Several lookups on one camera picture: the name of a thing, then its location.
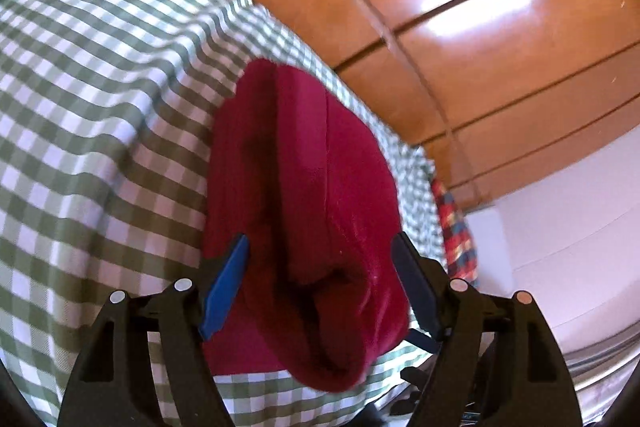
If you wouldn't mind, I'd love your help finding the dark red garment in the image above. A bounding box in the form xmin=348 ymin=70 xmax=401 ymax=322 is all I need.
xmin=202 ymin=58 xmax=412 ymax=393

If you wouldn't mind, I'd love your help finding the green checked blanket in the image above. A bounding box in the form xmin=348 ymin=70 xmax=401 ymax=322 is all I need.
xmin=0 ymin=0 xmax=451 ymax=427

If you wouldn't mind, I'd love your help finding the red plaid cloth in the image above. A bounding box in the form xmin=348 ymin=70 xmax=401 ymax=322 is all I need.
xmin=431 ymin=177 xmax=479 ymax=291

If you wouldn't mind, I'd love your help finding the orange wooden wardrobe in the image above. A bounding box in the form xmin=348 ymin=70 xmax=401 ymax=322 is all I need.
xmin=95 ymin=0 xmax=640 ymax=214

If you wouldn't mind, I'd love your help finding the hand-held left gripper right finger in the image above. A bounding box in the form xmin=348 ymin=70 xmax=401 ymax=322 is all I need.
xmin=391 ymin=231 xmax=584 ymax=427

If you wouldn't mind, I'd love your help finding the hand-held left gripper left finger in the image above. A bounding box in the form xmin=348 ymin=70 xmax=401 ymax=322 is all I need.
xmin=57 ymin=234 xmax=251 ymax=427

